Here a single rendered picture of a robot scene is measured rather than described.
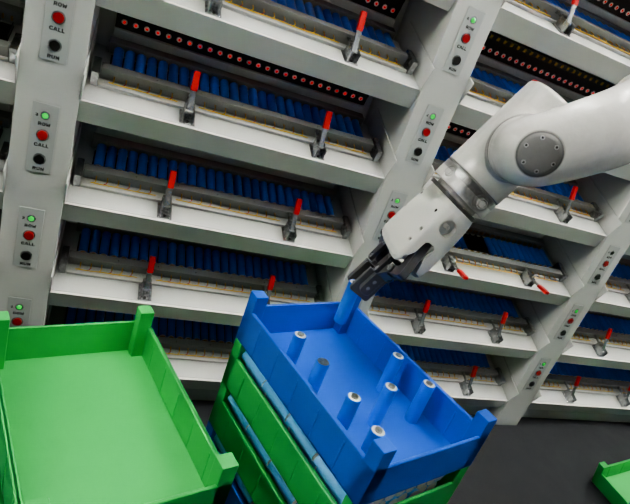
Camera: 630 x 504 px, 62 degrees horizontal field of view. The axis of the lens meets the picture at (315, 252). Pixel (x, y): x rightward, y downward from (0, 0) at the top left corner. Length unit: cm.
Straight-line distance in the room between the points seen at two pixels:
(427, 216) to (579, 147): 18
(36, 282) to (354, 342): 63
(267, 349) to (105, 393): 22
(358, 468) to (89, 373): 39
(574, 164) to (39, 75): 80
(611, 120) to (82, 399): 68
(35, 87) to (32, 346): 43
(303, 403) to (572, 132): 42
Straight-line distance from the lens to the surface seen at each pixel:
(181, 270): 120
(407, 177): 117
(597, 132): 60
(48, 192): 106
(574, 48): 131
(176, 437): 72
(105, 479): 66
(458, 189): 65
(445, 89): 115
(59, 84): 100
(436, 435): 76
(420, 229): 65
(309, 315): 82
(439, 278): 135
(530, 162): 58
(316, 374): 67
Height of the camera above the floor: 91
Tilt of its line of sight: 22 degrees down
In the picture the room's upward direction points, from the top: 20 degrees clockwise
